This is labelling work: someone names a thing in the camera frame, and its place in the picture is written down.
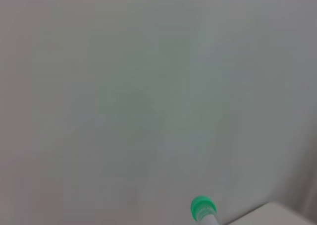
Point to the green capped clear test tube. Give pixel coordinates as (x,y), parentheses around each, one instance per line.
(203,207)

